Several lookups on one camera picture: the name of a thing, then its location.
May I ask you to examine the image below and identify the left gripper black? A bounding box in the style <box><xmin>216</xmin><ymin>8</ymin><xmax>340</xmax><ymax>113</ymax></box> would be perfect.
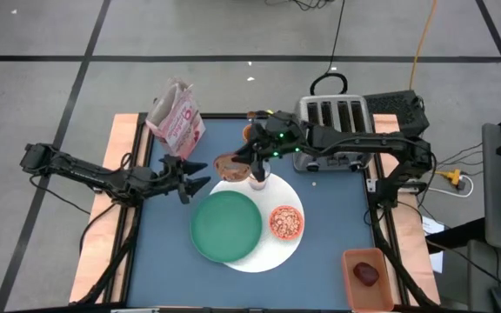
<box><xmin>143</xmin><ymin>154</ymin><xmax>213</xmax><ymax>206</ymax></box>

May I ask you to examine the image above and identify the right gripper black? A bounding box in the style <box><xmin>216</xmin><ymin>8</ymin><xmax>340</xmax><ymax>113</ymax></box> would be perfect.
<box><xmin>231</xmin><ymin>121</ymin><xmax>284</xmax><ymax>183</ymax></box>

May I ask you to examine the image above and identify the round brown bread slice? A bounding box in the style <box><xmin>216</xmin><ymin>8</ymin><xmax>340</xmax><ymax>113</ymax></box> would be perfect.
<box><xmin>213</xmin><ymin>151</ymin><xmax>252</xmax><ymax>183</ymax></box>

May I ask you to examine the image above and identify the pink strawberry yogurt cereal box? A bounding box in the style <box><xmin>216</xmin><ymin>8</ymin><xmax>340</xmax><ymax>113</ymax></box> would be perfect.
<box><xmin>144</xmin><ymin>77</ymin><xmax>207</xmax><ymax>161</ymax></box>

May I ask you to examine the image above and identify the clear drinking glass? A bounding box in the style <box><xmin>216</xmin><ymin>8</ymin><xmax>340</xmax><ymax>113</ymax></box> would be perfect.
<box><xmin>247</xmin><ymin>160</ymin><xmax>274</xmax><ymax>191</ymax></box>

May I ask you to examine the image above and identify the teal round plate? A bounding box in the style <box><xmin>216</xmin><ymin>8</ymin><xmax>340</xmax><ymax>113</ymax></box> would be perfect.
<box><xmin>190</xmin><ymin>190</ymin><xmax>264</xmax><ymax>263</ymax></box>

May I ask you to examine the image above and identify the blue white patterned bowl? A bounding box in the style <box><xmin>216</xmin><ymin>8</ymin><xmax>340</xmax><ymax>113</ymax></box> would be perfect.
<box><xmin>269</xmin><ymin>204</ymin><xmax>305</xmax><ymax>242</ymax></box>

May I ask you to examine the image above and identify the cereal rings heap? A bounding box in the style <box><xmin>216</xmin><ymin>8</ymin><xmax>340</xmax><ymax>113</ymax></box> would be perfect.
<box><xmin>271</xmin><ymin>207</ymin><xmax>303</xmax><ymax>238</ymax></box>

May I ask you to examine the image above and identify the wooden side board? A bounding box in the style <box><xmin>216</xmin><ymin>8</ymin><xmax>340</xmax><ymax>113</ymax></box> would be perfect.
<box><xmin>69</xmin><ymin>113</ymin><xmax>152</xmax><ymax>305</ymax></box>
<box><xmin>371</xmin><ymin>113</ymin><xmax>443</xmax><ymax>306</ymax></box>

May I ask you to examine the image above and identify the round cream woven placemat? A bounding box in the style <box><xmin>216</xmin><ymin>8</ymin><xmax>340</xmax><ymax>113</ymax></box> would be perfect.
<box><xmin>209</xmin><ymin>171</ymin><xmax>306</xmax><ymax>274</ymax></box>

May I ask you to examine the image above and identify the silver four-slot toaster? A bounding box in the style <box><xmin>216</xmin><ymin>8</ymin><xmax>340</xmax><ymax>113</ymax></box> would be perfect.
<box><xmin>292</xmin><ymin>94</ymin><xmax>376</xmax><ymax>174</ymax></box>

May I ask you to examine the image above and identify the black mesh computer box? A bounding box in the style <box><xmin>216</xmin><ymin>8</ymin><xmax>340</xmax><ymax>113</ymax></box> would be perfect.
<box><xmin>363</xmin><ymin>90</ymin><xmax>431</xmax><ymax>138</ymax></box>

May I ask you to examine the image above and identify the dark red fruit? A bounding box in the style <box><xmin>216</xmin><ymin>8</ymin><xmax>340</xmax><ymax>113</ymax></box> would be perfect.
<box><xmin>353</xmin><ymin>261</ymin><xmax>381</xmax><ymax>288</ymax></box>

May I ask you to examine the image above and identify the orange plastic tray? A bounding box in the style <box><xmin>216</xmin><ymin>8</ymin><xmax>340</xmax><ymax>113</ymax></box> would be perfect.
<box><xmin>341</xmin><ymin>247</ymin><xmax>396</xmax><ymax>313</ymax></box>

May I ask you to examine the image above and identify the white paper sheet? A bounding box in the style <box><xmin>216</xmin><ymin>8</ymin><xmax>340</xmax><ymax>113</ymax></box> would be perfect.
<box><xmin>421</xmin><ymin>216</ymin><xmax>445</xmax><ymax>273</ymax></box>

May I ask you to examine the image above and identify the yellow power plug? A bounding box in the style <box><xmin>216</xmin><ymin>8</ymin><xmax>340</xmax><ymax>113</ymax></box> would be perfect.
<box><xmin>435</xmin><ymin>168</ymin><xmax>465</xmax><ymax>189</ymax></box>

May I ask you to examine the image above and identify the black table frame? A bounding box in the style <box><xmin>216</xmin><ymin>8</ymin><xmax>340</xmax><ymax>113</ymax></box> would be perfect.
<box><xmin>113</xmin><ymin>111</ymin><xmax>409</xmax><ymax>312</ymax></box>

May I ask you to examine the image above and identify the black frame post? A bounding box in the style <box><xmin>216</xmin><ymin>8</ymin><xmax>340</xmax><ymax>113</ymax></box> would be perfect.
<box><xmin>76</xmin><ymin>203</ymin><xmax>144</xmax><ymax>305</ymax></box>
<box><xmin>369</xmin><ymin>203</ymin><xmax>439</xmax><ymax>310</ymax></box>

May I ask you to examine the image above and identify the thick black cable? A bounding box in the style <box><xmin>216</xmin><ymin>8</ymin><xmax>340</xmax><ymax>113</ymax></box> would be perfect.
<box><xmin>310</xmin><ymin>0</ymin><xmax>349</xmax><ymax>97</ymax></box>

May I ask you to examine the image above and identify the orange cable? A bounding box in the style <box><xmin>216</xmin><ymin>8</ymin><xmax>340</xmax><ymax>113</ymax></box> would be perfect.
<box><xmin>408</xmin><ymin>0</ymin><xmax>439</xmax><ymax>90</ymax></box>

